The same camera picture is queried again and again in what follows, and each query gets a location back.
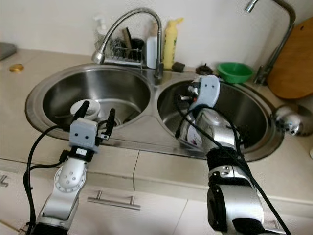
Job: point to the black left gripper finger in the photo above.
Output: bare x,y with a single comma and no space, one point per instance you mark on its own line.
110,122
83,111

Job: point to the white plate with printed pattern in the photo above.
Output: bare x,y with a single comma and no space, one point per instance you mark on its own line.
195,137

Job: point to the white kitchen cabinet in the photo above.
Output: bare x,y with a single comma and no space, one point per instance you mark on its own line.
156,223

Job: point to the small white bowl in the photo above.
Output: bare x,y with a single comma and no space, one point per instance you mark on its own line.
94,110

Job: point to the dark sink strainer plug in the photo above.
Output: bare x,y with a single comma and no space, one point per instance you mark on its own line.
204,70

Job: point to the small black sponge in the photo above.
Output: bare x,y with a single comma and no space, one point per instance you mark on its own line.
178,67

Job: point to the double basin steel sink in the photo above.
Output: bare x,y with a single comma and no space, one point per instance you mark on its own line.
146,129

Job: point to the green plastic bowl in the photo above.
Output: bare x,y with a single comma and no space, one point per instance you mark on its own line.
234,72

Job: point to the yellow detergent bottle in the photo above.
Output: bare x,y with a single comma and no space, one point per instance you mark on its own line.
170,46

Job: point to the plain white plastic bottle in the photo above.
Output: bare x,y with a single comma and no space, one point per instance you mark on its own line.
151,51

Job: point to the black utensil cup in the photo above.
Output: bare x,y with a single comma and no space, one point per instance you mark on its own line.
137,49

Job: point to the clear soap pump bottle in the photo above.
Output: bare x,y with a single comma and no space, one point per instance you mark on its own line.
101,35

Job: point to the small gold round cap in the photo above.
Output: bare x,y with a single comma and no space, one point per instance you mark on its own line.
16,68

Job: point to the grey flat appliance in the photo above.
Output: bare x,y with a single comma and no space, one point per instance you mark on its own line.
7,50

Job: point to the smooth steel gooseneck faucet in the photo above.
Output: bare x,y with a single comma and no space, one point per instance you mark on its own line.
278,49

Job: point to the round wooden cutting board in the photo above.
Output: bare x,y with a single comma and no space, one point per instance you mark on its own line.
293,63

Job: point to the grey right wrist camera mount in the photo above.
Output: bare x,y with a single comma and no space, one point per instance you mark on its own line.
209,92

